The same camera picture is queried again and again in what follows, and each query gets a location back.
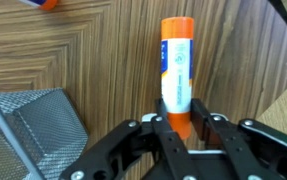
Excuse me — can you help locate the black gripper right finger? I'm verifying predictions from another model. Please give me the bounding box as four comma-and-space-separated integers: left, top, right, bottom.
190, 98, 287, 180

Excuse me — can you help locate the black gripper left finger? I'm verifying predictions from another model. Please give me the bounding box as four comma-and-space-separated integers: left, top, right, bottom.
59, 98, 191, 180

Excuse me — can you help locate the orange capped white glue stick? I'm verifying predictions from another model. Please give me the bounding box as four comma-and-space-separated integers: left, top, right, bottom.
160, 16, 195, 140
18, 0, 59, 11

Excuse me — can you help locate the grey mesh metal penholder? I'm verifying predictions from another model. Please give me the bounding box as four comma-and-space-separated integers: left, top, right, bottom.
0, 87, 90, 180

